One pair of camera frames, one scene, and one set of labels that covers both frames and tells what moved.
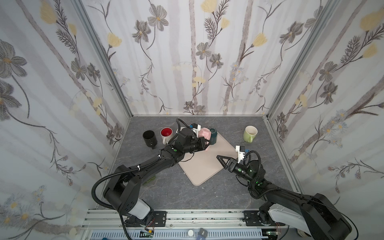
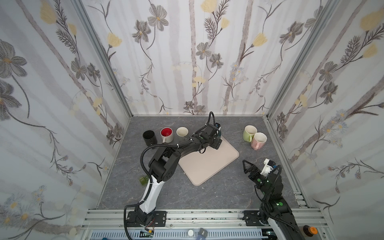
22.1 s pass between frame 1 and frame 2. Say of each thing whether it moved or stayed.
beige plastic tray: stayed
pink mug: moved
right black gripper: moved
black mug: stayed
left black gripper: moved
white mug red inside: stayed
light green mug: stayed
